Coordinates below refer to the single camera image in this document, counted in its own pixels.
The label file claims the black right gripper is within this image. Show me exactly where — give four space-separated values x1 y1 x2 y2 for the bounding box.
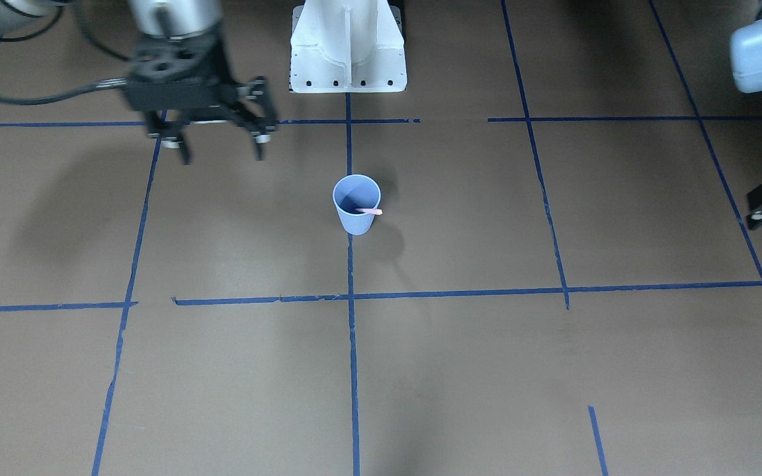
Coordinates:
123 30 272 166

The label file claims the blue ribbed cup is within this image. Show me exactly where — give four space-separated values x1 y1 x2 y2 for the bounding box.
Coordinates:
331 174 382 235

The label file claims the pink chopstick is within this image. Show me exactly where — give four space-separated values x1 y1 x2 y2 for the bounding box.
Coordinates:
356 208 384 216

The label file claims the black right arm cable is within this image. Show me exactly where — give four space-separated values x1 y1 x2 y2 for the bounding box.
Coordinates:
0 0 132 106

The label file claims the white pedestal base plate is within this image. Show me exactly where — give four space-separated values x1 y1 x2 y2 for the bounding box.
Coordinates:
288 1 408 94

